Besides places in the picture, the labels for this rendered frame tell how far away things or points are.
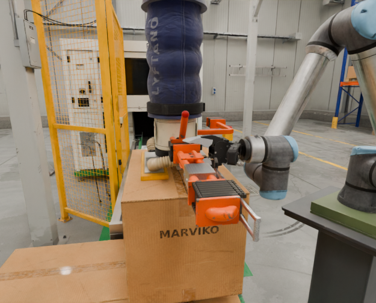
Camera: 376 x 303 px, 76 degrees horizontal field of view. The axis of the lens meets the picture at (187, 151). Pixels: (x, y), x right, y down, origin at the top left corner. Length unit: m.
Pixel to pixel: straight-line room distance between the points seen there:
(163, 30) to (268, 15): 11.23
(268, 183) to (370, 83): 0.46
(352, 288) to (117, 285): 1.05
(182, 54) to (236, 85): 10.20
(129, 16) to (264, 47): 5.67
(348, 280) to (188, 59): 1.21
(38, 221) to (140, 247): 1.62
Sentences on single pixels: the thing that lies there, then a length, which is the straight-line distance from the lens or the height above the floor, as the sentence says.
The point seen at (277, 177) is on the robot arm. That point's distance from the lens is 0.85.
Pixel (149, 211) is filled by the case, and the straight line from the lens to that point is 0.76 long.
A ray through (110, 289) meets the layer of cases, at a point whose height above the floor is 0.54.
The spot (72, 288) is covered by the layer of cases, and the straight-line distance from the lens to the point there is 1.21.
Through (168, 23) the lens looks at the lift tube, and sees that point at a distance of 0.91.
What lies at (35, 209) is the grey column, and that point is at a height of 0.39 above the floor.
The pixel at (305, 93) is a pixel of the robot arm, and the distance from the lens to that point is 1.00.
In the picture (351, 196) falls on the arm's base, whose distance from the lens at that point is 1.33.
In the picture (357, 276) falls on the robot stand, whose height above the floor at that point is 0.50.
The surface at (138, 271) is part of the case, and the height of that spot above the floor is 0.75.
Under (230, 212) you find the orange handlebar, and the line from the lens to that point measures 0.40.
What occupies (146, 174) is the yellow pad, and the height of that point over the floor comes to 1.02.
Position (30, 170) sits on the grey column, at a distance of 2.21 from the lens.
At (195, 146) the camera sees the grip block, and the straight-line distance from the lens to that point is 0.73.
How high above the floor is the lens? 1.31
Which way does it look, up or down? 14 degrees down
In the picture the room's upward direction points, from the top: straight up
